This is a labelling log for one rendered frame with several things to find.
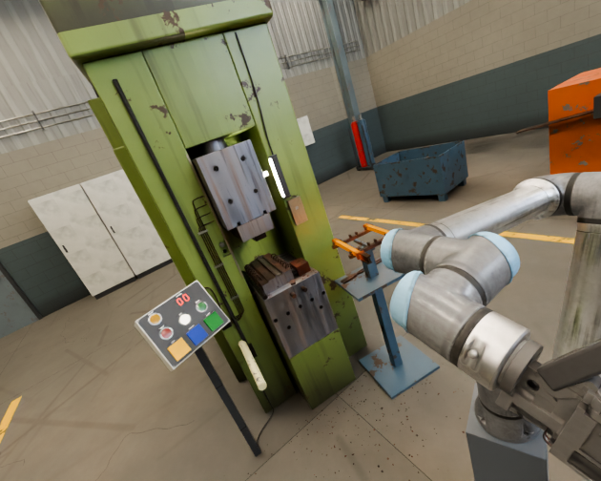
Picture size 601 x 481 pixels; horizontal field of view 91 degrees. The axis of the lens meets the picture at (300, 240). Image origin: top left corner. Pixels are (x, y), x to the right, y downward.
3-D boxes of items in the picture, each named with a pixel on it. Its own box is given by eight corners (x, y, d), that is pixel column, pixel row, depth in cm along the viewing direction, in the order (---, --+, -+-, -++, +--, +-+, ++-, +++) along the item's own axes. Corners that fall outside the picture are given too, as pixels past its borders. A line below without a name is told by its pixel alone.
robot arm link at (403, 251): (534, 170, 91) (371, 228, 62) (589, 168, 80) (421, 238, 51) (533, 207, 94) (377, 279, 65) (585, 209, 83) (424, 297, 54)
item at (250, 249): (286, 251, 229) (241, 133, 198) (238, 275, 216) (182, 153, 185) (281, 248, 238) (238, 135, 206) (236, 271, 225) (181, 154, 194)
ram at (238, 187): (289, 203, 170) (264, 134, 156) (227, 231, 159) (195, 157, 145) (266, 198, 208) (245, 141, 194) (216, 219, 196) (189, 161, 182)
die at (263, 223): (275, 227, 169) (268, 212, 166) (242, 242, 163) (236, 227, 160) (255, 218, 207) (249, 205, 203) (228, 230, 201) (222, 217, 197)
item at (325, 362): (356, 379, 212) (339, 328, 196) (312, 410, 201) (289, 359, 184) (320, 340, 262) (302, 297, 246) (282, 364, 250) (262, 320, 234)
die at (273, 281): (294, 279, 182) (290, 267, 179) (265, 295, 176) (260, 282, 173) (272, 261, 219) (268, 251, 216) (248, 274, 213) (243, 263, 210)
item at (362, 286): (414, 271, 177) (413, 268, 176) (359, 302, 168) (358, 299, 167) (383, 257, 204) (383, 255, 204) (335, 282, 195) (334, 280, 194)
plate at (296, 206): (308, 219, 191) (300, 196, 185) (296, 225, 188) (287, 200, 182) (306, 219, 193) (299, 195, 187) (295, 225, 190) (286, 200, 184)
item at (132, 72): (297, 393, 218) (140, 49, 139) (265, 414, 210) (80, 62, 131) (277, 360, 257) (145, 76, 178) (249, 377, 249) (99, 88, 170)
